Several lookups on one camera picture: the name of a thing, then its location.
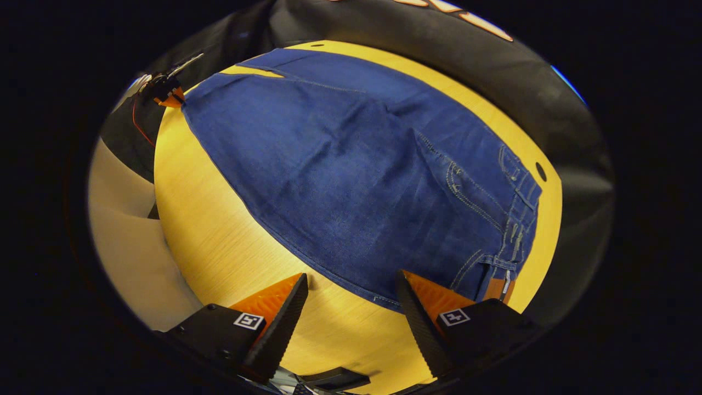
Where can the black backdrop cloth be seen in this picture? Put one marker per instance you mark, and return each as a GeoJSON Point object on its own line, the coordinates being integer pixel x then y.
{"type": "Point", "coordinates": [493, 60]}

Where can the blue denim jeans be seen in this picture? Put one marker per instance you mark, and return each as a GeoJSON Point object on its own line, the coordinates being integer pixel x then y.
{"type": "Point", "coordinates": [340, 181]}

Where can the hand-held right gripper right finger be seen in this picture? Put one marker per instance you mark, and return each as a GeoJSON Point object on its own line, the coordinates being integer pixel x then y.
{"type": "Point", "coordinates": [419, 329]}

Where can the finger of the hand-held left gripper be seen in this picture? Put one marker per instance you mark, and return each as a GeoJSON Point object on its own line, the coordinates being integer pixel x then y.
{"type": "Point", "coordinates": [171, 99]}

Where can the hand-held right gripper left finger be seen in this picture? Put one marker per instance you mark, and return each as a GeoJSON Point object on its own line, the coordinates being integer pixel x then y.
{"type": "Point", "coordinates": [282, 329]}

